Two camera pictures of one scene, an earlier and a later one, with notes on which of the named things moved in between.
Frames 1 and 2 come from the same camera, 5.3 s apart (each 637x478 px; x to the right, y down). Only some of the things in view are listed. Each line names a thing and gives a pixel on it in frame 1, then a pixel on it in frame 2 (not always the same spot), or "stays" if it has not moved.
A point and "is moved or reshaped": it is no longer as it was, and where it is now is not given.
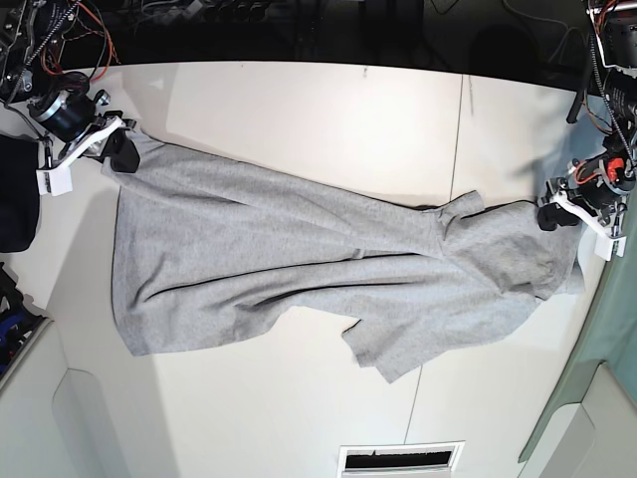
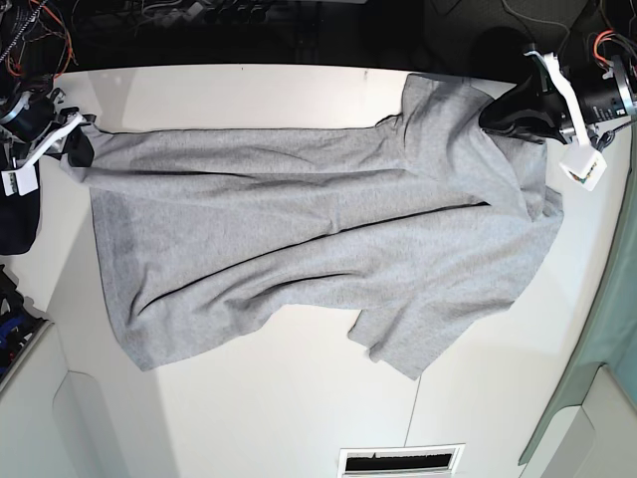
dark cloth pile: [20, 181] stays
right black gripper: [553, 215] -> [574, 125]
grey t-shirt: [208, 258] is moved or reshaped
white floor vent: [432, 459] stays
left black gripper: [118, 148] -> [77, 145]
